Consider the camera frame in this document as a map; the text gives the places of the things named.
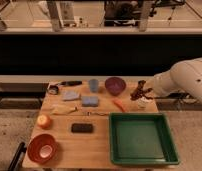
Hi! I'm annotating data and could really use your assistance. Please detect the dark red grape bunch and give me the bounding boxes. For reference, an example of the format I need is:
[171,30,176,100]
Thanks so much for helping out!
[130,80,152,101]

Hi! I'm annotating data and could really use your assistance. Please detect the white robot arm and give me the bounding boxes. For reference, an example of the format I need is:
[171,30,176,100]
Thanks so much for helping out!
[148,58,202,104]

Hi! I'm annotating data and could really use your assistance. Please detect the blue plastic cup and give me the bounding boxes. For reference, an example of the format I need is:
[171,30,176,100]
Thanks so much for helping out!
[88,79,99,93]

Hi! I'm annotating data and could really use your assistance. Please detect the white paper cup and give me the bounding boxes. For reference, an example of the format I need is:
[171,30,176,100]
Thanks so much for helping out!
[137,97,151,109]

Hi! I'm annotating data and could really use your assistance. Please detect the purple bowl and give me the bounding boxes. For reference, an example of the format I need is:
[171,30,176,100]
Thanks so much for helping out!
[105,77,126,96]

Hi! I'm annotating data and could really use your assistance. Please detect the blue sponge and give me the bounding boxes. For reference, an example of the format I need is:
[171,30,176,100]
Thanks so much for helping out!
[81,96,99,107]

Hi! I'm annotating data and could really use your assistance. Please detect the orange carrot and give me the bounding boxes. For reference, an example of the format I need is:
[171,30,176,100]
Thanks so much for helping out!
[113,99,126,112]

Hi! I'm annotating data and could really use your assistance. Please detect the metal fork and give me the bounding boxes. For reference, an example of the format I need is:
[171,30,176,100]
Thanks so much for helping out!
[87,112,109,116]

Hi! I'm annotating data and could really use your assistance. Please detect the light blue folded cloth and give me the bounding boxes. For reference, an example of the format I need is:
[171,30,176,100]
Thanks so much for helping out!
[62,90,80,101]

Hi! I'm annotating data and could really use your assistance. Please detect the black rectangular block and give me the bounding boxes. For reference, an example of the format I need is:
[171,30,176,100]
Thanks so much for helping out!
[71,123,93,133]

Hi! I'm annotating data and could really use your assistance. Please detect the green plastic tray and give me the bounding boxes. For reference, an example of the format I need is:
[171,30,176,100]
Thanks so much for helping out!
[109,113,180,166]

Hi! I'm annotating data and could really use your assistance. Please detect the orange apple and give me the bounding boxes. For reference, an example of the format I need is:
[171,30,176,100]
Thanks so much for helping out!
[37,115,52,129]

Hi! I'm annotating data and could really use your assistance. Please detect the orange bowl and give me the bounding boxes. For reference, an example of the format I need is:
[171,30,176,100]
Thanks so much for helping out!
[27,134,57,164]

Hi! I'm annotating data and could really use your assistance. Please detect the black chair part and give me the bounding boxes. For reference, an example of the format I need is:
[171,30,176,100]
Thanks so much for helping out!
[7,142,26,171]

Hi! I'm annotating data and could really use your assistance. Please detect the black handled tool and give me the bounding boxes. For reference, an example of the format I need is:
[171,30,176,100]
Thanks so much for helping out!
[59,81,82,86]

